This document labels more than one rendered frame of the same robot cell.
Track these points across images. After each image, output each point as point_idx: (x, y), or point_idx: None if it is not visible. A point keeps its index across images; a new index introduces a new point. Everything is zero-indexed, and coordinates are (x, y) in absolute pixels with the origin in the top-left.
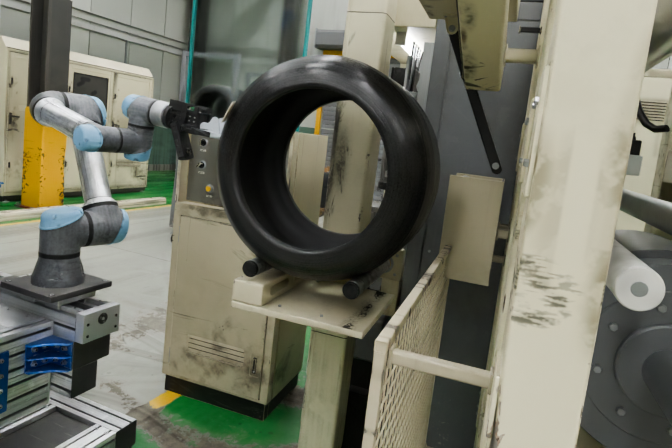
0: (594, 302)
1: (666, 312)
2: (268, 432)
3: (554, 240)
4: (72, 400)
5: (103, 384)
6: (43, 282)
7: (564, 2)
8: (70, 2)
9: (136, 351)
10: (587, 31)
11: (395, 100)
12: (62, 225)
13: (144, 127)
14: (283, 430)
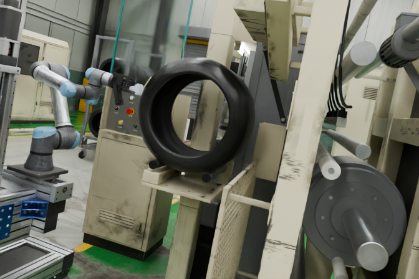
0: (309, 170)
1: (354, 191)
2: (146, 268)
3: (296, 147)
4: (35, 240)
5: (45, 237)
6: (32, 167)
7: (303, 58)
8: None
9: (63, 220)
10: (311, 69)
11: (234, 83)
12: (46, 136)
13: (97, 86)
14: (154, 267)
